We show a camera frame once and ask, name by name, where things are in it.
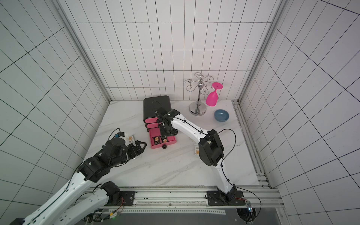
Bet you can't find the black cookie packet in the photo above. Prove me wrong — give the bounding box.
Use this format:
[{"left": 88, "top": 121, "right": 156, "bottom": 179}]
[
  {"left": 153, "top": 136, "right": 160, "bottom": 145},
  {"left": 161, "top": 137, "right": 169, "bottom": 143}
]

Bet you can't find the pink drawer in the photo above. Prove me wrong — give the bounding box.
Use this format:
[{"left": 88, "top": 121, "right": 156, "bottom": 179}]
[
  {"left": 145, "top": 123, "right": 158, "bottom": 130},
  {"left": 148, "top": 128, "right": 177, "bottom": 149},
  {"left": 144, "top": 117, "right": 158, "bottom": 124}
]

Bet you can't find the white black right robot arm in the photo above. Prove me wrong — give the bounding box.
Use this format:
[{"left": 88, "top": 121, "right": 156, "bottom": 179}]
[{"left": 155, "top": 107, "right": 246, "bottom": 206}]

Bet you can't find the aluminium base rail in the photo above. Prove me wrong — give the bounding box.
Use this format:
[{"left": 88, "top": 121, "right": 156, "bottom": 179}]
[{"left": 102, "top": 186, "right": 285, "bottom": 215}]

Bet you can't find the pink wine glass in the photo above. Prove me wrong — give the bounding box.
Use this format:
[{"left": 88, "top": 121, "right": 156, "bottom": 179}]
[{"left": 205, "top": 82, "right": 223, "bottom": 107}]

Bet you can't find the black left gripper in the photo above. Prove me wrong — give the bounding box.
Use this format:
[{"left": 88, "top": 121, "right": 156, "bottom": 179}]
[{"left": 111, "top": 141, "right": 147, "bottom": 167}]

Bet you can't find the pink top drawer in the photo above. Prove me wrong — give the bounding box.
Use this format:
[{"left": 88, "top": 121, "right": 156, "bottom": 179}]
[{"left": 144, "top": 117, "right": 158, "bottom": 124}]

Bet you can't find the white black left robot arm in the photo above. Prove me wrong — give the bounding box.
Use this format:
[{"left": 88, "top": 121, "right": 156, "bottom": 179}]
[{"left": 12, "top": 136, "right": 147, "bottom": 225}]

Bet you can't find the black drawer cabinet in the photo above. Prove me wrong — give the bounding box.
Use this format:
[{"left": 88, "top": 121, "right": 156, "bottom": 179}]
[{"left": 143, "top": 96, "right": 172, "bottom": 124}]

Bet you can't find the small blue bowl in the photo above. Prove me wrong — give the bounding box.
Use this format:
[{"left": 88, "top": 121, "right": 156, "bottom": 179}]
[{"left": 214, "top": 109, "right": 230, "bottom": 122}]

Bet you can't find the pink bottom drawer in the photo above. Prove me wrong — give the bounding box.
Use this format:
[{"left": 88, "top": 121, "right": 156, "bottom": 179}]
[{"left": 148, "top": 128, "right": 177, "bottom": 149}]

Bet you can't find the chrome wine glass rack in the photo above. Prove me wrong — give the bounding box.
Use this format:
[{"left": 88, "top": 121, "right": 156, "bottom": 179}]
[{"left": 184, "top": 72, "right": 214, "bottom": 116}]

